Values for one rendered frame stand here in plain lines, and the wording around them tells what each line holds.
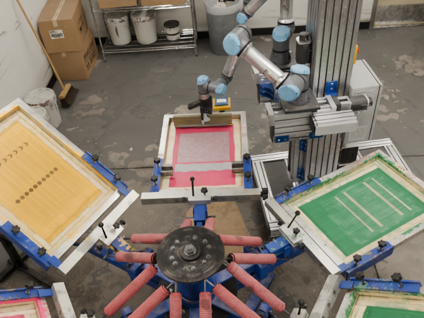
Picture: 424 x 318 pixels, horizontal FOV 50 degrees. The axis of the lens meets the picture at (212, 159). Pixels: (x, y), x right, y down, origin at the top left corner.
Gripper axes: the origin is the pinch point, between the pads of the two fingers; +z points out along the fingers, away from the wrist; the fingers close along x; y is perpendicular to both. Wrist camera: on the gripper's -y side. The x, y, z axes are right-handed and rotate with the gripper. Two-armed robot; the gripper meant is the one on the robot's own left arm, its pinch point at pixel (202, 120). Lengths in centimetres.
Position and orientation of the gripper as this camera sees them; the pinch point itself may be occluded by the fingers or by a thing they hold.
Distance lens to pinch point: 317.0
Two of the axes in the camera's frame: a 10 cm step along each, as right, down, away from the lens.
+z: 0.4, 7.4, 6.7
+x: 0.1, -6.7, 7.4
